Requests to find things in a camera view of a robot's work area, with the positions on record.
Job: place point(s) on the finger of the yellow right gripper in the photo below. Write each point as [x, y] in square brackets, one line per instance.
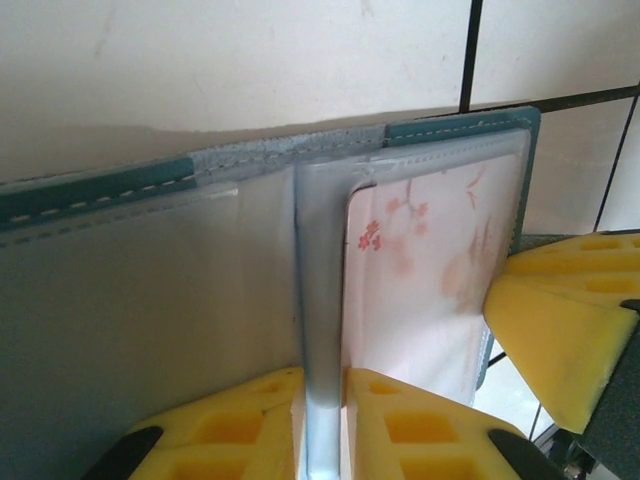
[575, 265]
[560, 350]

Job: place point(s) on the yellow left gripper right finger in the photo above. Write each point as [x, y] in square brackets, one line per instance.
[425, 435]

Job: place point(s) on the blue leather card holder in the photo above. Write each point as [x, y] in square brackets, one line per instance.
[100, 300]

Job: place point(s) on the pink floral credit card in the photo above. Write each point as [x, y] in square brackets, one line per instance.
[430, 260]

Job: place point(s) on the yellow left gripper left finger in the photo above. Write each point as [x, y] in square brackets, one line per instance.
[210, 435]

